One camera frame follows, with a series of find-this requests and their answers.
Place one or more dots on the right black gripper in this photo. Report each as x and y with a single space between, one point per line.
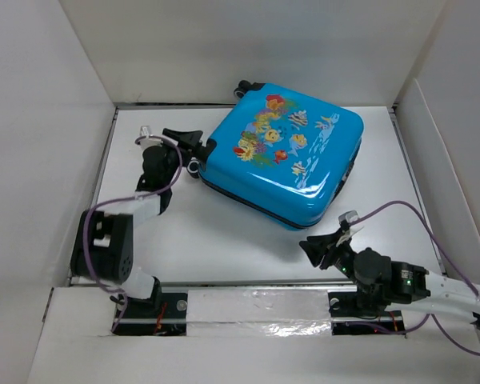
318 246

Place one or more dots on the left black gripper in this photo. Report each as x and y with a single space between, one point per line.
188 142

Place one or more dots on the blue kids suitcase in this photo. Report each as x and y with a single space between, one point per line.
283 153

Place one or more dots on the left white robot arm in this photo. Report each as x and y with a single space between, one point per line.
104 245

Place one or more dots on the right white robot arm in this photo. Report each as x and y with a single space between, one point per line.
384 285

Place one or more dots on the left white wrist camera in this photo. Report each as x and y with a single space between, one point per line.
146 139

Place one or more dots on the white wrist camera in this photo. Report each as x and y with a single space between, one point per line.
146 139
347 223

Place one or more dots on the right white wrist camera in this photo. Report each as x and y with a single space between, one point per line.
347 223

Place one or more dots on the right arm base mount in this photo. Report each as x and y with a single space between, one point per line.
350 320

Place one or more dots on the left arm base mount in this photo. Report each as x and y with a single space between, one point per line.
166 319

